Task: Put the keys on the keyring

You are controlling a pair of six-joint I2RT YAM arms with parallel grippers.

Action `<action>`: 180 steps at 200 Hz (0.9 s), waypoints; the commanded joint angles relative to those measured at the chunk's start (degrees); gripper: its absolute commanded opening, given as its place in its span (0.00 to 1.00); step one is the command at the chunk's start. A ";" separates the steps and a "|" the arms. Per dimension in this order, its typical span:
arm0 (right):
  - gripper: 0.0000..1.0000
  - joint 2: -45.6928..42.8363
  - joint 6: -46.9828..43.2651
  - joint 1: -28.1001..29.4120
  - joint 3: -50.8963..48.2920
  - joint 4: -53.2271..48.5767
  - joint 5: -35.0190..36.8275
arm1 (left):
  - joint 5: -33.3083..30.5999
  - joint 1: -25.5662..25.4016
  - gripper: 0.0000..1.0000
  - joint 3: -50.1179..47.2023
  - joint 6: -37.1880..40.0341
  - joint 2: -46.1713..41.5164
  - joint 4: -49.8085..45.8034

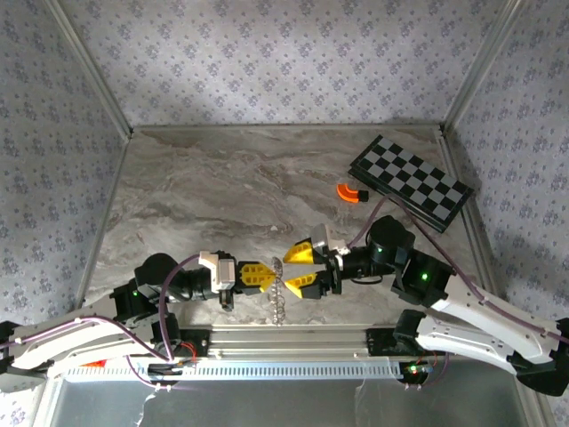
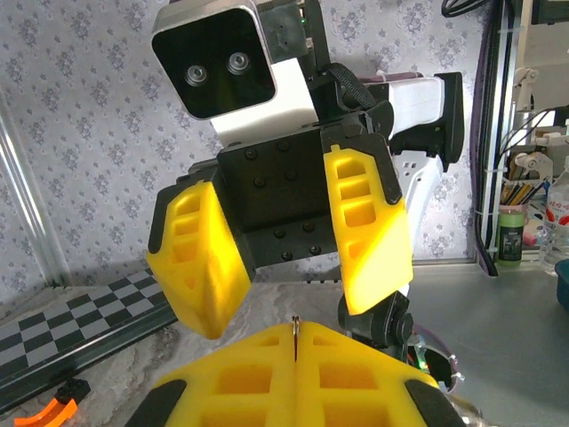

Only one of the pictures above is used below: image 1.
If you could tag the metal coil spring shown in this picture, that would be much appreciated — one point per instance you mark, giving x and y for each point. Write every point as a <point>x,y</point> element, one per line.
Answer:
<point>278,302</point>

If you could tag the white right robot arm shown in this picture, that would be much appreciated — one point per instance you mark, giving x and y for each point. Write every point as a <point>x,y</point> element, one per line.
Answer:
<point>462,307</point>

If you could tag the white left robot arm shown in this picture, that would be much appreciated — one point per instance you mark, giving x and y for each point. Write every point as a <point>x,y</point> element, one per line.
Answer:
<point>66,342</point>

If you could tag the folded black white chessboard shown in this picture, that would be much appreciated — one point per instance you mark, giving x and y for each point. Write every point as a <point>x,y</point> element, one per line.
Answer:
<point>409,182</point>

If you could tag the orange curved plastic piece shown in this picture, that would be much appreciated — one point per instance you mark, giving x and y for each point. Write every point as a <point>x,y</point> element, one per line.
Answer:
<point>347,192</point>

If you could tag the grey metal sheet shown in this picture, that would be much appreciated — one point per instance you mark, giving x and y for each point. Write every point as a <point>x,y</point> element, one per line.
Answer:
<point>266,405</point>

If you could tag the small circuit board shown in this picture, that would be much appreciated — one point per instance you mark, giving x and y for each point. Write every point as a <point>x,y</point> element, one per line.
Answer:
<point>415,370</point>

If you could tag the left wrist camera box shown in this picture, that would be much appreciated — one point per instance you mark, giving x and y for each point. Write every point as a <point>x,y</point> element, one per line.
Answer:
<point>224,276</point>

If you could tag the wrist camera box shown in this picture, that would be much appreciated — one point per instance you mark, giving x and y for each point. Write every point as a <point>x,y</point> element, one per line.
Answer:
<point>224,276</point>
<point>326,238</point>

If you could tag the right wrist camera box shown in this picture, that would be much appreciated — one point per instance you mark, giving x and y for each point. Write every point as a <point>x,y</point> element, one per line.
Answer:
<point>326,238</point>

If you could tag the aluminium arm base rail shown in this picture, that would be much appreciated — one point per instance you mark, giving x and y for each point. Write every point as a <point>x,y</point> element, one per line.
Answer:
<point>289,342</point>

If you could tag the aluminium frame rail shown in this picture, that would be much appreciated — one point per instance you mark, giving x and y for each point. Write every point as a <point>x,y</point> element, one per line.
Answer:
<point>479,240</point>
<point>102,222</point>
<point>289,127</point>

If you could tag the red plastic bracket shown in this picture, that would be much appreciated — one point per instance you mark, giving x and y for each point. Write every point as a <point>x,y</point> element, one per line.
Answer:
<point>94,364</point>

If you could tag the aluminium frame post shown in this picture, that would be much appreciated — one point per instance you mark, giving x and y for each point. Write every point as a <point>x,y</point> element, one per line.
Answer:
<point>92,66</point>
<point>480,66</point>

